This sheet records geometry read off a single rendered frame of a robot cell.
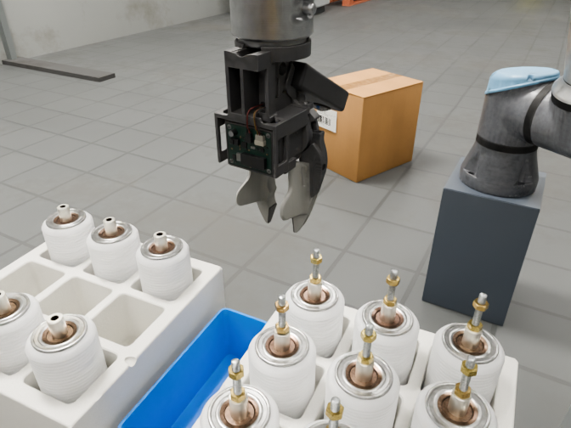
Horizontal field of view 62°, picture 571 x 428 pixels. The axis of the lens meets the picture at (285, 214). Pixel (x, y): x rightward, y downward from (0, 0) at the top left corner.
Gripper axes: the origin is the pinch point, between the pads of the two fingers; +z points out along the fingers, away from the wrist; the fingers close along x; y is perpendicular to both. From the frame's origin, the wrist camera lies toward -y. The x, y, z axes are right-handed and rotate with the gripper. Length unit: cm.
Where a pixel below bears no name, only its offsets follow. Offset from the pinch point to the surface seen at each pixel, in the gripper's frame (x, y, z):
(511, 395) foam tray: 28.9, -14.5, 28.3
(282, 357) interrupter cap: 1.2, 2.7, 21.0
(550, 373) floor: 35, -41, 46
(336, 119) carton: -43, -99, 27
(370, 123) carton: -30, -100, 26
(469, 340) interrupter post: 21.9, -12.6, 19.8
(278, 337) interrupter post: 0.0, 1.8, 18.6
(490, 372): 25.5, -10.7, 22.0
